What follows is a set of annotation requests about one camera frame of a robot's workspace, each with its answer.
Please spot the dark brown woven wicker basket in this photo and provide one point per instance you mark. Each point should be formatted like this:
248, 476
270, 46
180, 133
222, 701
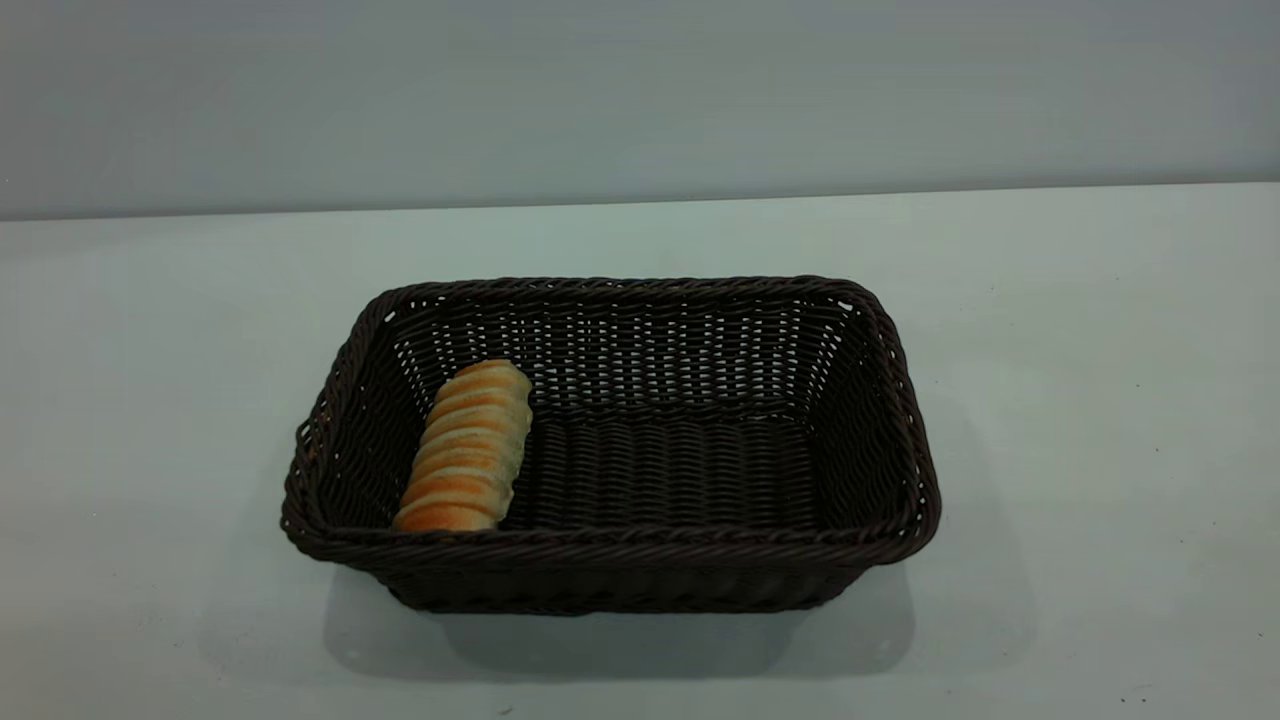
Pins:
680, 470

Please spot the ridged golden bread loaf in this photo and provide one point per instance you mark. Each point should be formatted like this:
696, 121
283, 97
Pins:
470, 450

